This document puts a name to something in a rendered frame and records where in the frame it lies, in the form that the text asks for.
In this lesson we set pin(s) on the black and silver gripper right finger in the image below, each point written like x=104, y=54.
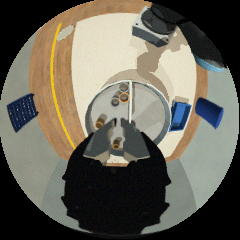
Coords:
x=140, y=148

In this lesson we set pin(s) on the blue crate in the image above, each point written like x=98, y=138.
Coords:
x=180, y=111

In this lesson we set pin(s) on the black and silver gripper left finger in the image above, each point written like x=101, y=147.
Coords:
x=96, y=146

